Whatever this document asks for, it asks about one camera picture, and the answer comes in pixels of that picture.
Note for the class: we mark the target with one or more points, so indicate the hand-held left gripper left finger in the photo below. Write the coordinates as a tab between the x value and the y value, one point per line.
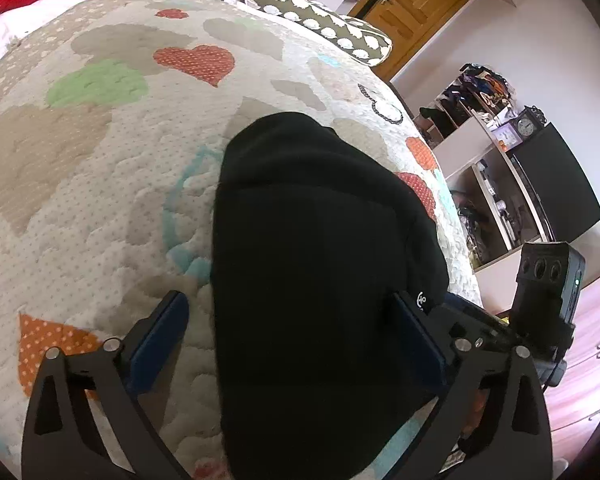
160	345

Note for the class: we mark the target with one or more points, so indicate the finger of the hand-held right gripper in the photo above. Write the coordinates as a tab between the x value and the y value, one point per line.
475	320

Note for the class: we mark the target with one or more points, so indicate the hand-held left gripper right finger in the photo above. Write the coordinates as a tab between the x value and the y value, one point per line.
420	350

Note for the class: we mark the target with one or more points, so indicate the black pants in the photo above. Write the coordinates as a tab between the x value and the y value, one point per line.
305	260

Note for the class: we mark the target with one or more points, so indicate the pink drawer cabinet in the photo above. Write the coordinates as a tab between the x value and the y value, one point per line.
590	360

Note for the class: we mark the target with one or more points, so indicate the black television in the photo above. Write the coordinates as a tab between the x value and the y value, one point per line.
555	185

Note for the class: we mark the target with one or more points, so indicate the beige television cabinet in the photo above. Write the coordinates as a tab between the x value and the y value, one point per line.
460	152

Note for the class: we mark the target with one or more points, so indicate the dark table clock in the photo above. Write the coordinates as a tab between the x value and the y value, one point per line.
526	124

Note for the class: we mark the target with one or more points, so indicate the heart pattern quilt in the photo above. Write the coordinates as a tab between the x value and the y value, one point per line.
105	160

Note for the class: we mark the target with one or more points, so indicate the clothes shelf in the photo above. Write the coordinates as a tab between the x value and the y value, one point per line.
460	95

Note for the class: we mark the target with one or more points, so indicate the wooden door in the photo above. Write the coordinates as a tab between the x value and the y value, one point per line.
415	5

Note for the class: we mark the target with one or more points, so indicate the green white-patterned pillow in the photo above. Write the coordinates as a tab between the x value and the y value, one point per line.
320	15

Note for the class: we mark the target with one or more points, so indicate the white bed sheet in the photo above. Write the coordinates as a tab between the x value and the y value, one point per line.
20	20

